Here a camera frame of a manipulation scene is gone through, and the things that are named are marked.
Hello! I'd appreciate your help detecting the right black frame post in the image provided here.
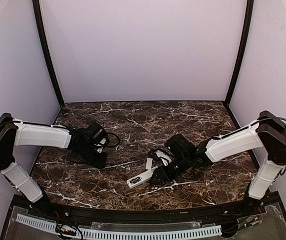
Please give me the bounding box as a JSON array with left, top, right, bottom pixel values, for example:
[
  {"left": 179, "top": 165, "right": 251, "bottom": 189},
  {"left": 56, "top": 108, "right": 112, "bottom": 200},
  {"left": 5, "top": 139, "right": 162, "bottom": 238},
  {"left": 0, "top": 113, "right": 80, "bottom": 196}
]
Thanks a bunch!
[{"left": 225, "top": 0, "right": 254, "bottom": 106}]

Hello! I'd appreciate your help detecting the left black frame post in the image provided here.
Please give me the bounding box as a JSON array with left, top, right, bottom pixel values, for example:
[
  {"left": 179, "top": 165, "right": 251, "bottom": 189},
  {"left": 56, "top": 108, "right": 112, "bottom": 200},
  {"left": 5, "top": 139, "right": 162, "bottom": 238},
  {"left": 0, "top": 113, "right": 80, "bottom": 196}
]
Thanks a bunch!
[{"left": 32, "top": 0, "right": 65, "bottom": 108}]

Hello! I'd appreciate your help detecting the white remote control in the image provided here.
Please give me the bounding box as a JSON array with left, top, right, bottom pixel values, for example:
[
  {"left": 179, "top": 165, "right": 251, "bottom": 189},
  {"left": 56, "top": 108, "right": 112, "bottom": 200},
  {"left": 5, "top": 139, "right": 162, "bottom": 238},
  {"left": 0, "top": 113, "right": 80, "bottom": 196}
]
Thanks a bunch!
[{"left": 126, "top": 166, "right": 157, "bottom": 189}]

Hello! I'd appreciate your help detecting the green AAA battery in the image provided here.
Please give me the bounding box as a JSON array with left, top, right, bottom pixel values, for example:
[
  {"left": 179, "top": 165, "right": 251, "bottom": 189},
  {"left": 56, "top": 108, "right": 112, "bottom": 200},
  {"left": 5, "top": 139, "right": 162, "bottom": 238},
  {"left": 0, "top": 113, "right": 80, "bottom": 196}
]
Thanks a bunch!
[{"left": 130, "top": 176, "right": 141, "bottom": 185}]

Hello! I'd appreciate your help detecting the white battery cover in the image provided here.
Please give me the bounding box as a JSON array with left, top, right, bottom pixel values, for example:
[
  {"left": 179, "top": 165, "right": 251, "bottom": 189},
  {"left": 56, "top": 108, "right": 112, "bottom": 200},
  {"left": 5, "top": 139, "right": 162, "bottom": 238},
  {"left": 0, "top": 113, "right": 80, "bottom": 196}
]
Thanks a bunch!
[{"left": 146, "top": 158, "right": 153, "bottom": 170}]

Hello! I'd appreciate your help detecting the white slotted cable duct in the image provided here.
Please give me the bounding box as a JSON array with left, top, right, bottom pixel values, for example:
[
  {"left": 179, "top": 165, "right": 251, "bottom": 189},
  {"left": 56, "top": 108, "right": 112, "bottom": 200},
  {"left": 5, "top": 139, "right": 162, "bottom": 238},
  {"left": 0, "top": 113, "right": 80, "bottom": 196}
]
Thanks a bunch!
[{"left": 15, "top": 213, "right": 223, "bottom": 240}]

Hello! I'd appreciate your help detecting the black front rail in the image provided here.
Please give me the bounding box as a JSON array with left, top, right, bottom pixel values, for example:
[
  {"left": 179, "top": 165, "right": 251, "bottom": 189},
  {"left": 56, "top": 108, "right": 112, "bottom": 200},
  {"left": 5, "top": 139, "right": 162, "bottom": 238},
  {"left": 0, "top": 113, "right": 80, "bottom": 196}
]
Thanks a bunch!
[{"left": 28, "top": 201, "right": 253, "bottom": 225}]

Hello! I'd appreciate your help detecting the left black camera cable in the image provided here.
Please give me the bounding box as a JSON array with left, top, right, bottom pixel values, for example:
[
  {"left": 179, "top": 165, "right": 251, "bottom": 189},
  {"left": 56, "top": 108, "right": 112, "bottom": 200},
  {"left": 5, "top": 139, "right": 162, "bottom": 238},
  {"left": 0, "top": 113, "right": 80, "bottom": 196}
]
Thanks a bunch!
[{"left": 69, "top": 132, "right": 121, "bottom": 165}]

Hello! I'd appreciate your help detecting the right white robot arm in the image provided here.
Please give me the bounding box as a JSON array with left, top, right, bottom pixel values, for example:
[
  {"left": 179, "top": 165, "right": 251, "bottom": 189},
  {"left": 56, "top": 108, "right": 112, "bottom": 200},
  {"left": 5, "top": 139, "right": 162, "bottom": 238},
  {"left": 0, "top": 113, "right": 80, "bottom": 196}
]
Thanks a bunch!
[{"left": 150, "top": 110, "right": 286, "bottom": 200}]

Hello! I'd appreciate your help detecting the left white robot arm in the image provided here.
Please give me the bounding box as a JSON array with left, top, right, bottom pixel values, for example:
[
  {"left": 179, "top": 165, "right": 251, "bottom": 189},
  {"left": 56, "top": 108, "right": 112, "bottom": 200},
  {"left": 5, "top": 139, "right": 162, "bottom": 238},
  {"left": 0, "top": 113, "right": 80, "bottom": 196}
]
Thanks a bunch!
[{"left": 0, "top": 113, "right": 109, "bottom": 203}]

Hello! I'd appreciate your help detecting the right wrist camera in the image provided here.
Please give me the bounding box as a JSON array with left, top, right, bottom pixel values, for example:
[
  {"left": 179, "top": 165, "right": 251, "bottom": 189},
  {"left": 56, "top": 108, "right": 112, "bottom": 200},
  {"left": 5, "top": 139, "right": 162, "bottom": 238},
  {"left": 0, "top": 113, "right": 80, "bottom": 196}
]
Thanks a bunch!
[{"left": 148, "top": 134, "right": 196, "bottom": 166}]

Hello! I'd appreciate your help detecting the black frame post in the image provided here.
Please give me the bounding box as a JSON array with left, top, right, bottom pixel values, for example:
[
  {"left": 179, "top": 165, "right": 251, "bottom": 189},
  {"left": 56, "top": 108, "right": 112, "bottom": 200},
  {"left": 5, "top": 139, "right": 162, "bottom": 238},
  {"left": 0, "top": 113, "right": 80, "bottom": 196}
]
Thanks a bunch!
[
  {"left": 32, "top": 0, "right": 65, "bottom": 108},
  {"left": 225, "top": 0, "right": 254, "bottom": 106}
]

